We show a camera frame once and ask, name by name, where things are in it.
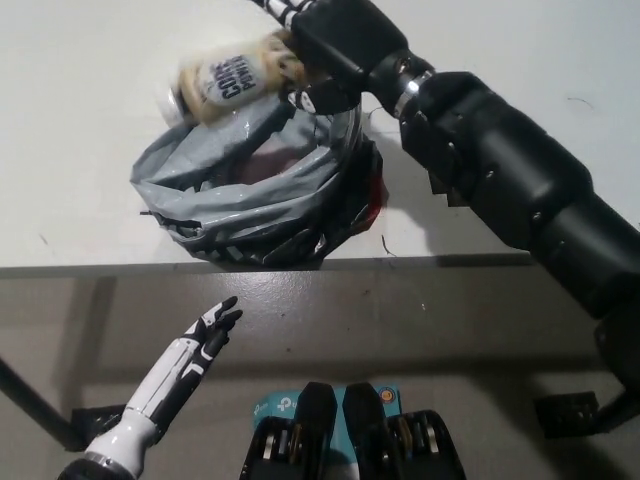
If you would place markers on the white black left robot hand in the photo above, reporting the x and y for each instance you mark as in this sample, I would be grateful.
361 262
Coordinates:
190 355

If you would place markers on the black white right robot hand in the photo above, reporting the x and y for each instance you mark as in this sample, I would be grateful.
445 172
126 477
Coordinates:
345 40

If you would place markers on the beige protein shake bottle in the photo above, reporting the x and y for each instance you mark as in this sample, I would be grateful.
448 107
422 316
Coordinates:
225 82

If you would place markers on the pink item inside bag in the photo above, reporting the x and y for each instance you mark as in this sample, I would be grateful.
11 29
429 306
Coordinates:
270 165

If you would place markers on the grey plastic bag bin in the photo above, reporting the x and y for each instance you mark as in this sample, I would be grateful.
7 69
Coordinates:
260 200

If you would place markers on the black floor tape patch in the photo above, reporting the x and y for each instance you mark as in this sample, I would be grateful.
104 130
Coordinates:
565 415
95 425

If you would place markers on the black ribbed robot body block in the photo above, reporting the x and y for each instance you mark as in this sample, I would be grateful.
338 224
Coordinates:
295 440
400 445

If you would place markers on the black table leg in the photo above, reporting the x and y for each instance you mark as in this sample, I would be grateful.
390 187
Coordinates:
35 400

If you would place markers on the dark thread scrap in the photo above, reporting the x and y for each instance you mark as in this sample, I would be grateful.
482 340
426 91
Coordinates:
387 246

